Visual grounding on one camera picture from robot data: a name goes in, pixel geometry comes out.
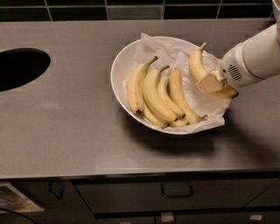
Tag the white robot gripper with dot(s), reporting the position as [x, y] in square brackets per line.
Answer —
[233, 68]

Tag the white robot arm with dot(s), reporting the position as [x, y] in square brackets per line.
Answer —
[249, 62]

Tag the white oval bowl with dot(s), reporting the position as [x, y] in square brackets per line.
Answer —
[122, 67]

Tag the middle slim yellow banana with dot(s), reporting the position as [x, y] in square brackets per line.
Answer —
[163, 93]

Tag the small banana underneath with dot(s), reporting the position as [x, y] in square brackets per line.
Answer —
[153, 119]

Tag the white crumpled paper liner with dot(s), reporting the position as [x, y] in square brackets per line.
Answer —
[163, 49]

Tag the lower dark drawer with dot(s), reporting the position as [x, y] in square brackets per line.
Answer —
[205, 218]

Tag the dark drawer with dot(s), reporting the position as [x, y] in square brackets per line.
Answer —
[205, 218]
[147, 197]

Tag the dark drawer front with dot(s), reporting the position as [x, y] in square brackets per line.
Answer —
[147, 197]

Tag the dark cabinet door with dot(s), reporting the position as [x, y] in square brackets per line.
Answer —
[70, 210]

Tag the black round sink hole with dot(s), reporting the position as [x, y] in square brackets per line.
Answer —
[21, 66]

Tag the black drawer handle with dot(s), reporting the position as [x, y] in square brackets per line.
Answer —
[176, 191]

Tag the black cabinet door handle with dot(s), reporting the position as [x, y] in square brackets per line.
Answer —
[56, 189]

